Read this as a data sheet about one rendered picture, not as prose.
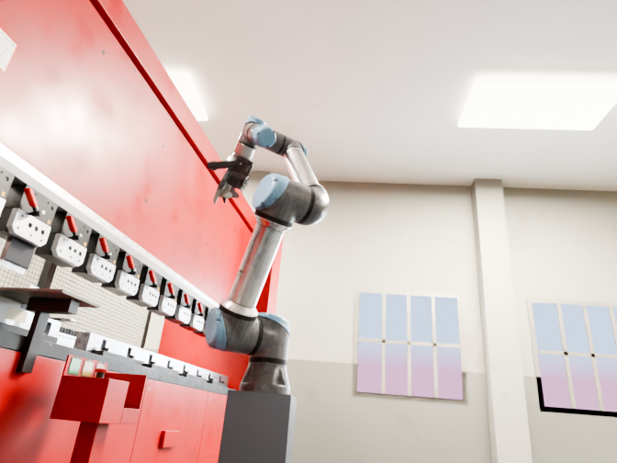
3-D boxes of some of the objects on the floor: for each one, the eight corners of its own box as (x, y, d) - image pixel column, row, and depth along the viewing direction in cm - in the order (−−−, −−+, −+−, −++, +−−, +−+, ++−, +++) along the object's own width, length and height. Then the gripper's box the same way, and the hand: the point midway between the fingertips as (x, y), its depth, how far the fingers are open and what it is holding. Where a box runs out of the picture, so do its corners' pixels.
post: (-48, 565, 197) (79, 177, 277) (-57, 563, 198) (72, 177, 277) (-38, 562, 202) (84, 181, 281) (-47, 560, 203) (77, 181, 282)
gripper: (249, 160, 158) (228, 211, 160) (259, 163, 177) (240, 208, 180) (227, 151, 158) (207, 201, 160) (239, 155, 178) (220, 200, 180)
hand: (218, 203), depth 170 cm, fingers open, 14 cm apart
